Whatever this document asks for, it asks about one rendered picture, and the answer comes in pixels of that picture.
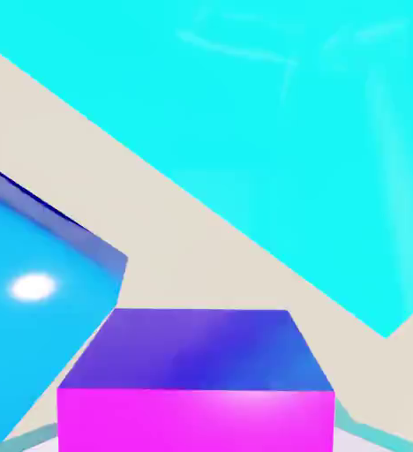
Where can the small magenta cube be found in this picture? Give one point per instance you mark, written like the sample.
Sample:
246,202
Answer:
196,416

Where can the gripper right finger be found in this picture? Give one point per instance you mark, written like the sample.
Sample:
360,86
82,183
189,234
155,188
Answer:
354,438

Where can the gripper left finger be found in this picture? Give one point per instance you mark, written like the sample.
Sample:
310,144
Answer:
40,441

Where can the large blue box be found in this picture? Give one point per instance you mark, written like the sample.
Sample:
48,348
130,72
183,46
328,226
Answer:
33,335

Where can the large cyan box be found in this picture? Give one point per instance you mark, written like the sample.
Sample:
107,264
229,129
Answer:
263,123

